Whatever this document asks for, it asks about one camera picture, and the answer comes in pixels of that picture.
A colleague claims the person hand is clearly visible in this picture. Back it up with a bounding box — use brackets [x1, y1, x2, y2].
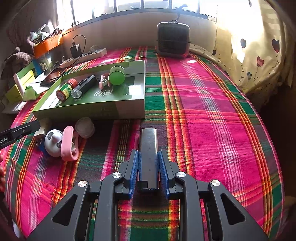
[0, 165, 6, 192]

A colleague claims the white wall charger plug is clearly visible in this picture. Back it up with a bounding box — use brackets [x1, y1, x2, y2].
[34, 118, 51, 146]

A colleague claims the green crumpled paper bag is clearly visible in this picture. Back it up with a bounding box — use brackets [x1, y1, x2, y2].
[23, 86, 40, 102]

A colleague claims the black charger with cable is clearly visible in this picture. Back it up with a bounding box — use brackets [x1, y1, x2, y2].
[70, 34, 86, 59]

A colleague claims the pink folding clip long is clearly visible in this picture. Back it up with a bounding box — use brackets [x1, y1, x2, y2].
[61, 126, 79, 162]

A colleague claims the pink oval clip green pad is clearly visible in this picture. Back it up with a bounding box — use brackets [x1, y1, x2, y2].
[98, 73, 111, 90]

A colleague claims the plaid pink green tablecloth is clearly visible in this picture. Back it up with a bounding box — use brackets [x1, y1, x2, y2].
[1, 47, 285, 240]

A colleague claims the brown bottle red cap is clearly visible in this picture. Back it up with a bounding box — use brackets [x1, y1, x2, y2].
[56, 78, 78, 102]

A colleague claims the black clear stamp device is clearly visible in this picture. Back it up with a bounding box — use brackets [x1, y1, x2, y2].
[71, 75, 97, 99]

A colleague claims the black smartphone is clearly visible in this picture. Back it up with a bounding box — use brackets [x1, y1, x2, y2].
[40, 68, 66, 87]

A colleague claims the green white cardboard box tray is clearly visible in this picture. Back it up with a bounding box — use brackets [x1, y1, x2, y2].
[32, 60, 146, 121]

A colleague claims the orange shelf tray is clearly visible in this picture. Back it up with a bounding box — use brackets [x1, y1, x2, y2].
[34, 34, 63, 59]

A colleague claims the yellow green box stack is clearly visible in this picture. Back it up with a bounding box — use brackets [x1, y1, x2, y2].
[5, 62, 35, 104]

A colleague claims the small grey space heater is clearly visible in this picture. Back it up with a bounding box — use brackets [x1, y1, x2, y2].
[157, 20, 190, 58]

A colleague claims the white power strip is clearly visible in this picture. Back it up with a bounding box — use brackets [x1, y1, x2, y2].
[59, 48, 107, 68]

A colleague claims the cream heart pattern curtain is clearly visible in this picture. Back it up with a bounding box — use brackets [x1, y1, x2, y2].
[213, 1, 293, 93]

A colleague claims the white panda round gadget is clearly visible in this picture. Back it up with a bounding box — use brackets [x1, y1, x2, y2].
[44, 129, 63, 157]

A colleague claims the small translucent round jar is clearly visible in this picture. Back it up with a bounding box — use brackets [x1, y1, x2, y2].
[75, 117, 95, 139]

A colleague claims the brown checked cloth bundle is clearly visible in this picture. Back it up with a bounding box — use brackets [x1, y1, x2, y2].
[1, 47, 33, 80]

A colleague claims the white tube upright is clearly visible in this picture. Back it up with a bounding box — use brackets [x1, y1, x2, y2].
[13, 74, 25, 97]

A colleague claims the green white spool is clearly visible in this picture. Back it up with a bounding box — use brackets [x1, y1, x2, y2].
[109, 65, 125, 85]

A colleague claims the blue usb device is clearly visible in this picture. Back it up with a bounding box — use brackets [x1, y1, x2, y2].
[37, 139, 49, 156]

